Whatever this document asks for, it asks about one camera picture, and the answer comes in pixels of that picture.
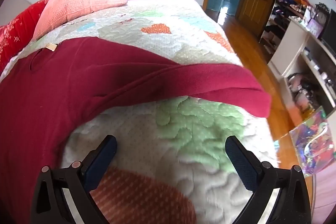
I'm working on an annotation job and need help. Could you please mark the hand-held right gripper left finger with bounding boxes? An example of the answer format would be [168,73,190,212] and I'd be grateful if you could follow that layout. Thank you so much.
[30,135,118,224]

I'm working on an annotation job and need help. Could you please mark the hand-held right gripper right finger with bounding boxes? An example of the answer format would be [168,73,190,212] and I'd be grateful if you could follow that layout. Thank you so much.
[225,135,313,224]

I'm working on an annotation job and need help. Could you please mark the maroon sweater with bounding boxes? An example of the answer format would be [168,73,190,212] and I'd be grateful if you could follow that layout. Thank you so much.
[0,36,272,224]

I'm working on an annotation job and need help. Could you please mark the rack with clothes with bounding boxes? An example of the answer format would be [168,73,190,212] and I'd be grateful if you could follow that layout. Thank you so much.
[259,0,315,62]

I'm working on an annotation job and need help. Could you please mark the heart patterned quilted blanket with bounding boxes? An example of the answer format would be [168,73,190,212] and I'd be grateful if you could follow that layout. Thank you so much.
[0,0,279,224]

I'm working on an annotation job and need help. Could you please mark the iridescent bag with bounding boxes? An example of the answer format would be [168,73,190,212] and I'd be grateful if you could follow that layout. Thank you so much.
[289,106,336,176]

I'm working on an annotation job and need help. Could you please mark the pink and black bundle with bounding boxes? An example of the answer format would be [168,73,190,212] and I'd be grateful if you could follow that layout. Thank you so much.
[287,72,322,113]

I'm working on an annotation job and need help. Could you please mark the white desk unit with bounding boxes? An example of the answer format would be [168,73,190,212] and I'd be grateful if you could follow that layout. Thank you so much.
[268,15,336,111]

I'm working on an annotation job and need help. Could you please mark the purple picture box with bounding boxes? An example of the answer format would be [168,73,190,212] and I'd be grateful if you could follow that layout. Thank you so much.
[306,18,324,38]

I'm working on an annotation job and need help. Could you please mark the red embroidered quilt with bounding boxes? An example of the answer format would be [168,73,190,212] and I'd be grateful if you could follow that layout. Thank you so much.
[0,0,50,73]

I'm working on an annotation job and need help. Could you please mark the black monitor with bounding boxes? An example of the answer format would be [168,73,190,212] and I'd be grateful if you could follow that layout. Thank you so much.
[321,9,336,46]

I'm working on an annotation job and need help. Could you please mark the pink pillow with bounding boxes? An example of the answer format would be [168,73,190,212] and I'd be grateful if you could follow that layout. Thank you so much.
[33,0,128,41]

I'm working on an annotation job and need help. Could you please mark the black ornate clock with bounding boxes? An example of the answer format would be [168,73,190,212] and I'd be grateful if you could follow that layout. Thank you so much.
[314,3,330,28]

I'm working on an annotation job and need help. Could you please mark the white round fan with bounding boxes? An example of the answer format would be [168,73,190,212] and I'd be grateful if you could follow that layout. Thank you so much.
[0,0,25,26]

